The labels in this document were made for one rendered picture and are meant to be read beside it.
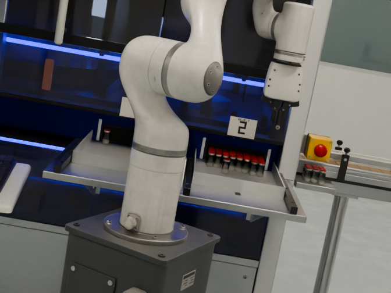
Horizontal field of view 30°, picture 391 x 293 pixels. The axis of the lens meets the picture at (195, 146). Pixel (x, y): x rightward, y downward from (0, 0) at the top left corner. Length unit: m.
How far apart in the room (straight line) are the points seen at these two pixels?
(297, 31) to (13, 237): 1.12
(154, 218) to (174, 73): 0.31
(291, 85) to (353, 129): 5.09
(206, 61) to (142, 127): 0.20
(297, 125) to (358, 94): 4.76
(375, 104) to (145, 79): 5.64
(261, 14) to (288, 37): 0.10
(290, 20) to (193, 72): 0.57
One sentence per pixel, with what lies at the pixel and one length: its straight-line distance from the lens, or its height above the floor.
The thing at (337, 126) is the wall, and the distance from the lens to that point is 7.04.
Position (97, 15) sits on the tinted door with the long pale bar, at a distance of 2.27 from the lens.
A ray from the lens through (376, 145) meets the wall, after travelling 7.15.
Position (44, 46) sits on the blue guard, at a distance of 2.30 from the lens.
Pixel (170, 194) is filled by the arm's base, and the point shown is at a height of 0.96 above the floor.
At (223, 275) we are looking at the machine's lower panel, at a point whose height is 0.53.
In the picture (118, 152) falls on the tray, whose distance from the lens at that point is 2.27.
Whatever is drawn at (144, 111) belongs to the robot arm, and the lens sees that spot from 1.54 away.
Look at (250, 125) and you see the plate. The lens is 2.27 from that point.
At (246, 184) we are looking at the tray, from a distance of 2.04.
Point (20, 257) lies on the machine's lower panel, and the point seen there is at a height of 0.48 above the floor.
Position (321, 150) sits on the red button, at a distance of 2.27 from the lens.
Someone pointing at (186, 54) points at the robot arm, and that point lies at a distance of 1.49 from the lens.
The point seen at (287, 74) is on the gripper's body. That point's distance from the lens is 2.00.
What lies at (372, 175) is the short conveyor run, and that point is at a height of 0.92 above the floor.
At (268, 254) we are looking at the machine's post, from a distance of 2.38.
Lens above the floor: 1.37
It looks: 11 degrees down
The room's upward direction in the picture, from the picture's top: 10 degrees clockwise
